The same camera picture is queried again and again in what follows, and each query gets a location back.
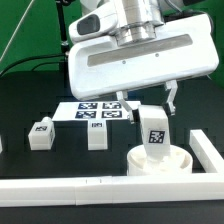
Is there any white marker sheet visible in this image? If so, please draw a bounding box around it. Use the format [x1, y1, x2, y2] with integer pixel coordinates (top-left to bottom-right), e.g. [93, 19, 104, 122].
[51, 100, 142, 122]

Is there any thin white rod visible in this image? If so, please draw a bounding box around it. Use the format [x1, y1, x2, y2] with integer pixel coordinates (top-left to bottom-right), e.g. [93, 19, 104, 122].
[0, 0, 36, 63]

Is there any white L-shaped fence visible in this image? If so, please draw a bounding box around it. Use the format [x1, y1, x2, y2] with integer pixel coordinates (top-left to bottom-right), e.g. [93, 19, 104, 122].
[0, 129, 224, 207]

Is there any black vertical hose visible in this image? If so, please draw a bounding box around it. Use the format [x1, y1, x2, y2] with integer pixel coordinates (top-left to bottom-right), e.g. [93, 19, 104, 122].
[54, 0, 71, 54]

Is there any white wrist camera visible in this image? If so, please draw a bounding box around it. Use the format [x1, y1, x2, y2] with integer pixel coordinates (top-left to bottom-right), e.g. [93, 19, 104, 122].
[69, 2, 118, 44]

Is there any black cable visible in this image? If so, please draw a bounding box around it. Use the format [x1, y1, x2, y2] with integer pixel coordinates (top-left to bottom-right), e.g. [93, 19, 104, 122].
[31, 59, 69, 72]
[0, 51, 71, 75]

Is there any black cable lower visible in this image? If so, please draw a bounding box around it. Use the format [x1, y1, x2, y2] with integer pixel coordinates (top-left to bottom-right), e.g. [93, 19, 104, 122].
[31, 59, 69, 72]

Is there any white part left edge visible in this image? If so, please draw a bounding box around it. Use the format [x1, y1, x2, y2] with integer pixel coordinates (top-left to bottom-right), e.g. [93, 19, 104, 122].
[0, 136, 3, 154]

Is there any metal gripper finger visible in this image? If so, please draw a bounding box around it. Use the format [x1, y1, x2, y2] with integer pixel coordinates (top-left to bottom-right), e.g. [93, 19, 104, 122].
[116, 91, 134, 123]
[164, 80, 178, 116]

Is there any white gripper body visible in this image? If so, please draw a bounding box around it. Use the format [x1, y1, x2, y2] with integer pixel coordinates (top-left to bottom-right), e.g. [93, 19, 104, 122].
[68, 14, 219, 100]

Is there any black cable upper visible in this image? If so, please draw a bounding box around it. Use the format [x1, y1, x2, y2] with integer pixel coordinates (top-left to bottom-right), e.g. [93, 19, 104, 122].
[0, 51, 71, 75]

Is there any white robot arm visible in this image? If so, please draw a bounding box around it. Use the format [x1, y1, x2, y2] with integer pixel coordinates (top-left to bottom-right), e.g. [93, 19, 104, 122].
[68, 0, 219, 115]

